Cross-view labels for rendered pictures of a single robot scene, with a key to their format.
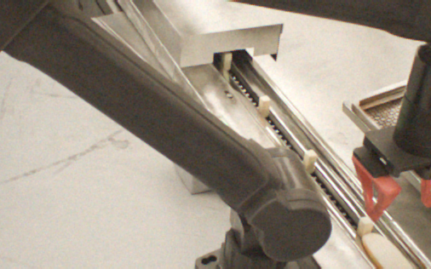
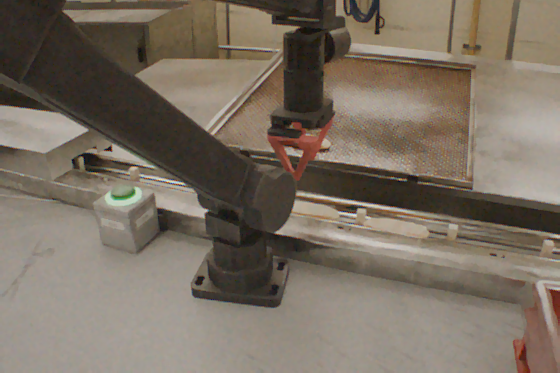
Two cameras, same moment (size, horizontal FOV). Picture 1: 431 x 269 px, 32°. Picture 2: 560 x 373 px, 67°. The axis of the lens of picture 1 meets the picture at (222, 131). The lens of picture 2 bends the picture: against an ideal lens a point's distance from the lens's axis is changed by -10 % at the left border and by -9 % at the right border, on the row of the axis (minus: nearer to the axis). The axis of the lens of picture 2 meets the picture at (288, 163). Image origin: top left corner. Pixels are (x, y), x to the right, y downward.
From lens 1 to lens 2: 39 cm
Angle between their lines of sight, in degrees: 38
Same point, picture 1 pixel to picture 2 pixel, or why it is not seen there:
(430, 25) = not seen: outside the picture
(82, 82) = (102, 103)
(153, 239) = (141, 296)
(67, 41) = (84, 52)
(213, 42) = (68, 150)
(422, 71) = (300, 44)
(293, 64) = (120, 153)
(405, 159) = (310, 115)
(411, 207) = not seen: hidden behind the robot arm
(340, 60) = not seen: hidden behind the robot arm
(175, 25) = (33, 149)
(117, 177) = (68, 274)
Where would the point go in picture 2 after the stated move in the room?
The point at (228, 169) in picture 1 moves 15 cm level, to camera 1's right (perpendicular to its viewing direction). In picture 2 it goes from (223, 164) to (323, 129)
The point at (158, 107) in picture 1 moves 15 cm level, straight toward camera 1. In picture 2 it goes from (167, 115) to (298, 164)
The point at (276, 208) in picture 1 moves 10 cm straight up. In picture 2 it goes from (267, 182) to (265, 96)
